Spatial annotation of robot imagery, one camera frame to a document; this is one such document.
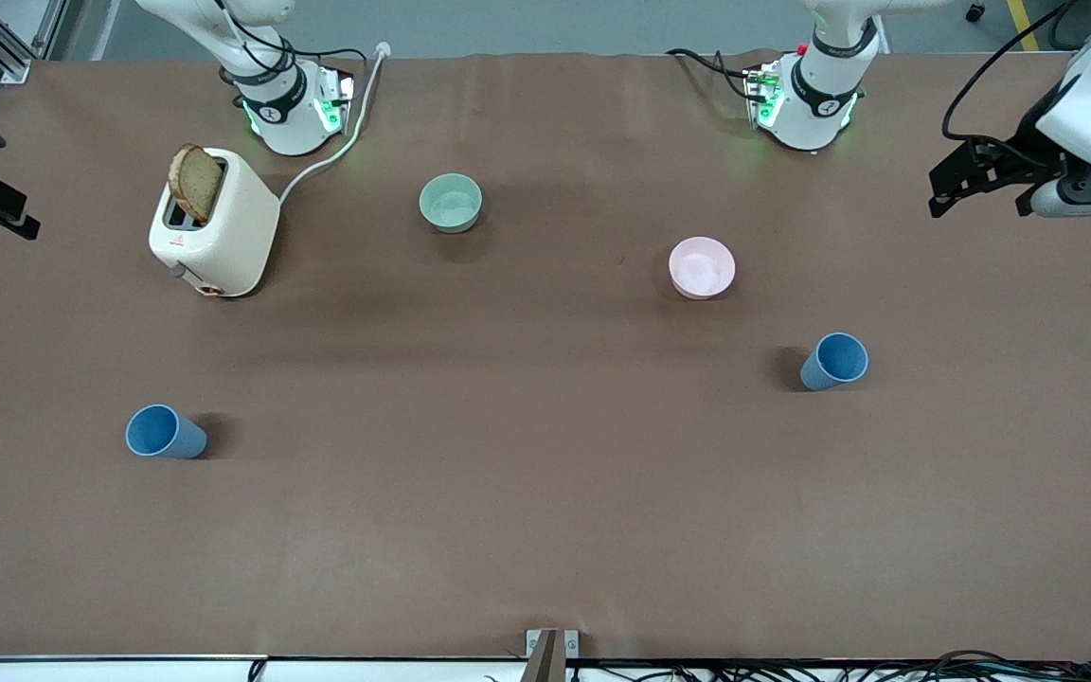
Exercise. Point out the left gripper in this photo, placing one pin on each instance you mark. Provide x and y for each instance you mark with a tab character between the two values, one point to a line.
1025	142

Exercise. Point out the blue plastic cup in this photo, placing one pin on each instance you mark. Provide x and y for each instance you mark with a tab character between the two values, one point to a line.
834	362
162	434

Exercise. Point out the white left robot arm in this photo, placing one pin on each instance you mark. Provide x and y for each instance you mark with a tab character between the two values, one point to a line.
815	109

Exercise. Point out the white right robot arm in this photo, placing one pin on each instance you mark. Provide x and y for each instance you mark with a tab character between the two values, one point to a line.
285	118

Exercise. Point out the black caster wheel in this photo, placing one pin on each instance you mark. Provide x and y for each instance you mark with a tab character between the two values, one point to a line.
976	12

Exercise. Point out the brown bread slice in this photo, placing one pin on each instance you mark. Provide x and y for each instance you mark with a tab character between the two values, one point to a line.
195	182

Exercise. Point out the cream white toaster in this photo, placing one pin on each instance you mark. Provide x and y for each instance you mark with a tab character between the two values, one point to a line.
228	242

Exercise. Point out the pink bowl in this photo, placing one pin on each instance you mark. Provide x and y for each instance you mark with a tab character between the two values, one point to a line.
702	267

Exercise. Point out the mint green bowl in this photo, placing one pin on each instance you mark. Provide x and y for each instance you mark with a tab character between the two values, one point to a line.
451	204

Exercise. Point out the grey metal table bracket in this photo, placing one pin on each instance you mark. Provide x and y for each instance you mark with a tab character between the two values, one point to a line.
552	654

